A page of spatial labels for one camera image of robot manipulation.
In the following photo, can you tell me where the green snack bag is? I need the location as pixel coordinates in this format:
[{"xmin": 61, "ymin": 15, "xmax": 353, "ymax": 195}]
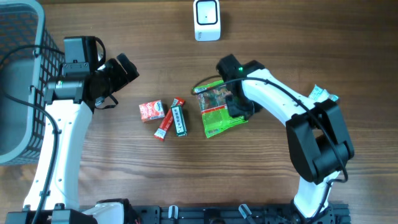
[{"xmin": 193, "ymin": 80, "xmax": 246, "ymax": 138}]

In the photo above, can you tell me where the red tissue pack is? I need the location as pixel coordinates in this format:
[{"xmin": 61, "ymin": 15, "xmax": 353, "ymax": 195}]
[{"xmin": 139, "ymin": 100, "xmax": 165, "ymax": 122}]

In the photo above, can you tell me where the green white medicine box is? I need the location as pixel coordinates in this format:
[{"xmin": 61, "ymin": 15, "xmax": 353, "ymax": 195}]
[{"xmin": 171, "ymin": 105, "xmax": 187, "ymax": 137}]

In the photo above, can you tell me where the red stick sachet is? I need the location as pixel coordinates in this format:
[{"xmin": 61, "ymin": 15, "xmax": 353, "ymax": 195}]
[{"xmin": 154, "ymin": 97, "xmax": 185, "ymax": 141}]

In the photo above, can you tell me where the mint green wipes pack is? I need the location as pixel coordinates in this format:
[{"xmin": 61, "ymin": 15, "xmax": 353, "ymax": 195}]
[{"xmin": 308, "ymin": 85, "xmax": 339, "ymax": 102}]

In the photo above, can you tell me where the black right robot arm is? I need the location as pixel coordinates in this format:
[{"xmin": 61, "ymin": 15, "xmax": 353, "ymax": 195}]
[{"xmin": 216, "ymin": 54, "xmax": 354, "ymax": 223}]

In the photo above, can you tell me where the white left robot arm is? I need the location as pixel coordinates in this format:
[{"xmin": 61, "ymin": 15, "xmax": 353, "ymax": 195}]
[{"xmin": 6, "ymin": 36, "xmax": 139, "ymax": 223}]

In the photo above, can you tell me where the white barcode scanner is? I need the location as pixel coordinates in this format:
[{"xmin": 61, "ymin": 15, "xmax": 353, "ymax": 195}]
[{"xmin": 193, "ymin": 0, "xmax": 221, "ymax": 42}]

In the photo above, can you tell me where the dark grey plastic basket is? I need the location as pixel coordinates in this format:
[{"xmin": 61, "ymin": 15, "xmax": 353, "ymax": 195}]
[{"xmin": 1, "ymin": 0, "xmax": 65, "ymax": 166}]

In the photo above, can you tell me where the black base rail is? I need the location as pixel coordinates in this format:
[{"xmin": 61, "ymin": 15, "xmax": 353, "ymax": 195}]
[{"xmin": 130, "ymin": 203, "xmax": 352, "ymax": 224}]

